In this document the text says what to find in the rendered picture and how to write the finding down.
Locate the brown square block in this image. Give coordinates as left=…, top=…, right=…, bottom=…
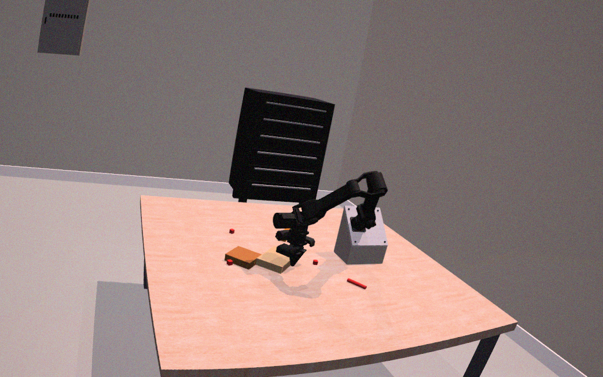
left=225, top=246, right=261, bottom=270

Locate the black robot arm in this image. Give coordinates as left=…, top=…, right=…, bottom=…
left=273, top=171, right=388, bottom=243

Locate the red cylinder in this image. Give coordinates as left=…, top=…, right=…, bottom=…
left=347, top=279, right=367, bottom=290

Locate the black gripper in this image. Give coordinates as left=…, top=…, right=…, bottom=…
left=276, top=228, right=315, bottom=267

